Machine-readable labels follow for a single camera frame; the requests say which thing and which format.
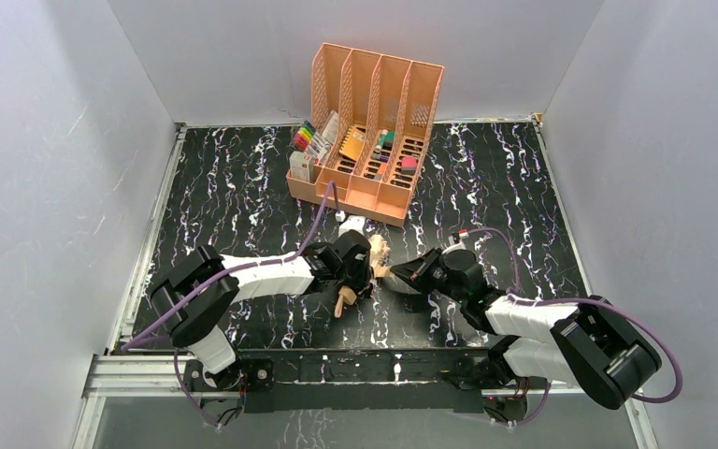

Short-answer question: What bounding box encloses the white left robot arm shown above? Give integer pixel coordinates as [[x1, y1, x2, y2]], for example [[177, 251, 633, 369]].
[[147, 230, 385, 389]]

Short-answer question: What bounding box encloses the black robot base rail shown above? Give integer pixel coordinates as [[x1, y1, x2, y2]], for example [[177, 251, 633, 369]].
[[181, 348, 545, 419]]

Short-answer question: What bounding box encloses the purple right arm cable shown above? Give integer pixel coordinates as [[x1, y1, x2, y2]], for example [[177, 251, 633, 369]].
[[467, 226, 684, 427]]

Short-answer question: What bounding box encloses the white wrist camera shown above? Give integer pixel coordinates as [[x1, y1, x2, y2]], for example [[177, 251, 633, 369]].
[[443, 229, 469, 253], [335, 210, 366, 237]]

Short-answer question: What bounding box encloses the pink eraser block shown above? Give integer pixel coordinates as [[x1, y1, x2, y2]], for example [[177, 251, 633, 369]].
[[399, 155, 419, 176]]

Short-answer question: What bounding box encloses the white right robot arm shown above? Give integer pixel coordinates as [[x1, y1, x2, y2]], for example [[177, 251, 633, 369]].
[[391, 249, 662, 410]]

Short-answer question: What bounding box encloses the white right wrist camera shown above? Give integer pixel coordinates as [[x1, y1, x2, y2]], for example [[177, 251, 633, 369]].
[[443, 229, 469, 253]]

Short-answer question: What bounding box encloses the yellow notebook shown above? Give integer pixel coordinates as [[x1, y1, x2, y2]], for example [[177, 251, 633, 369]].
[[338, 125, 366, 162]]

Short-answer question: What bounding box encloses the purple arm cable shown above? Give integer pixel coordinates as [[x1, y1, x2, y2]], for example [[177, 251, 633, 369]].
[[467, 226, 684, 427], [120, 181, 343, 428]]

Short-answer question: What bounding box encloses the colourful marker set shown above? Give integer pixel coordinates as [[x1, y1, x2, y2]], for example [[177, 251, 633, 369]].
[[291, 121, 317, 153]]

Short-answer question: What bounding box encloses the orange plastic desk organizer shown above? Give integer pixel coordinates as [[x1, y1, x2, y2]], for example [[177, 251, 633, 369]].
[[286, 43, 444, 226]]

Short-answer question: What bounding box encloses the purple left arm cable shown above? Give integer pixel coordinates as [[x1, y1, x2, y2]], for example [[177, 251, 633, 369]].
[[120, 181, 343, 428]]

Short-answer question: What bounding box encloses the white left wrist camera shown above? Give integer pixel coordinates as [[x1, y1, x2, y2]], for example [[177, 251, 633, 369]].
[[335, 210, 366, 237]]

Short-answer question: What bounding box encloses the white red small box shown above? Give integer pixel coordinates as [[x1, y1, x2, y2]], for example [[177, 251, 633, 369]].
[[289, 151, 317, 183]]

